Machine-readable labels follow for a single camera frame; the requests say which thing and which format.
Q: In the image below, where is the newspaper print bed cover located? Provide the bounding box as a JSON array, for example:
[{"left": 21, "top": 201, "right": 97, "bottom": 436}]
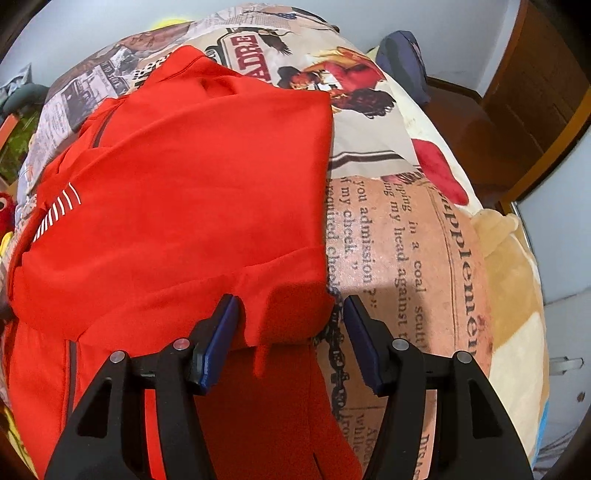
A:
[{"left": 6, "top": 4, "right": 492, "bottom": 474}]

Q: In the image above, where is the brown wooden door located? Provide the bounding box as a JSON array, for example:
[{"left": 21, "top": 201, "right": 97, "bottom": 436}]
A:
[{"left": 482, "top": 1, "right": 590, "bottom": 213}]

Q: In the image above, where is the white drawer cabinet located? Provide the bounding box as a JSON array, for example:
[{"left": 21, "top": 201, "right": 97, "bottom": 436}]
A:
[{"left": 534, "top": 290, "right": 590, "bottom": 479}]

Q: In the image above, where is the yellow printed cloth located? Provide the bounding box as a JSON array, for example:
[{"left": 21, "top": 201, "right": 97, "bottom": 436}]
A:
[{"left": 0, "top": 232, "right": 13, "bottom": 257}]

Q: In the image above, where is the yellow foam tube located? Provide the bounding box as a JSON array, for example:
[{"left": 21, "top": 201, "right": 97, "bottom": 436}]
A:
[{"left": 150, "top": 18, "right": 190, "bottom": 30}]

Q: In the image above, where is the dark green pillow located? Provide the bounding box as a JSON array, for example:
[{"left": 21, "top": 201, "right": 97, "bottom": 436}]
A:
[{"left": 1, "top": 83, "right": 49, "bottom": 117}]

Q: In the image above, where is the blue grey backpack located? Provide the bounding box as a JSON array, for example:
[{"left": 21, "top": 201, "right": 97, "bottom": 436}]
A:
[{"left": 376, "top": 30, "right": 431, "bottom": 106}]

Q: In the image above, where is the red plush bird toy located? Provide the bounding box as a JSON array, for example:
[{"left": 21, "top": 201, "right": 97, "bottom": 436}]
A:
[{"left": 0, "top": 192, "right": 15, "bottom": 238}]

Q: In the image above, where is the green patterned bag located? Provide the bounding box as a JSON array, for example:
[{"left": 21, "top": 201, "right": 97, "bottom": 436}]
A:
[{"left": 0, "top": 108, "right": 40, "bottom": 185}]

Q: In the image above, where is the red zip jacket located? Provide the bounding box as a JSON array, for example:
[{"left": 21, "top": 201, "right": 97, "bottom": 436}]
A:
[{"left": 3, "top": 46, "right": 362, "bottom": 479}]

